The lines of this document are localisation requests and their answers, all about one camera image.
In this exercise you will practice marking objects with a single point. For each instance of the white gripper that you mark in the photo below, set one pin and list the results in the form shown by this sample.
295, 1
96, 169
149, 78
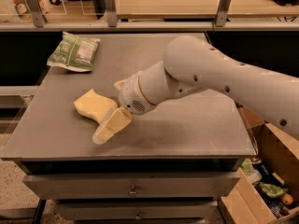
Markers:
131, 92

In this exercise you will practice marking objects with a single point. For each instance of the yellow wavy sponge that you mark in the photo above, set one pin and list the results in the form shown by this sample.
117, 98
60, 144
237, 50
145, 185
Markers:
94, 106

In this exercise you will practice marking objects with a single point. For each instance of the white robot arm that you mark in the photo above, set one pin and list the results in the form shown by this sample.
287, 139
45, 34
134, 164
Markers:
190, 65

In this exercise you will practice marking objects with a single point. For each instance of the green jalapeno chip bag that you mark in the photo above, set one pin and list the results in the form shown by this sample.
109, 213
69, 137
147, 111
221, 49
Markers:
75, 53

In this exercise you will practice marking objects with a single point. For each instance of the grey drawer cabinet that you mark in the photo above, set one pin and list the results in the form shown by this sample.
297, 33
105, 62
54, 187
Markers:
181, 157

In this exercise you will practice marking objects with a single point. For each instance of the upper drawer knob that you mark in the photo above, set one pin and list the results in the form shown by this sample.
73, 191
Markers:
132, 192

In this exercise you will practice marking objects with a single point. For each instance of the drawer knob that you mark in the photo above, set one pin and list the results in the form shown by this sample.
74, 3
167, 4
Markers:
132, 192
138, 216

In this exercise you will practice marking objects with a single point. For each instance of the light wooden table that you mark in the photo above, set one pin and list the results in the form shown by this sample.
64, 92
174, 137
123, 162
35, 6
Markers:
132, 9

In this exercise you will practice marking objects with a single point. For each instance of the lower drawer knob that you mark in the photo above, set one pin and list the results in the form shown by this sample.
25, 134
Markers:
138, 216

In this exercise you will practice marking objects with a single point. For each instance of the orange white package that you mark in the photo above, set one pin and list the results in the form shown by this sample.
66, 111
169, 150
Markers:
14, 11

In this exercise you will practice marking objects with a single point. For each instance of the cardboard box with items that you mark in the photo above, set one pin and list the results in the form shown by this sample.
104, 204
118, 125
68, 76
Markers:
268, 189

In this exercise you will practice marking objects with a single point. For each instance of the middle grey metal bracket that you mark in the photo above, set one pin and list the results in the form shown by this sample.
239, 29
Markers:
112, 18

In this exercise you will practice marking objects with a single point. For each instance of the grey metal bracket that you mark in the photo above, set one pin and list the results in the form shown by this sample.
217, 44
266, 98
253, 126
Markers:
222, 13
37, 13
112, 18

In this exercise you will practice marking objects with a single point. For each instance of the left grey metal bracket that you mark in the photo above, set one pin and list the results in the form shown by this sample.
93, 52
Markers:
37, 13

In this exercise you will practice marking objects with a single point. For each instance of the right grey metal bracket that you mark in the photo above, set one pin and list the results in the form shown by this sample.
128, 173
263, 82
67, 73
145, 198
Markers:
222, 13

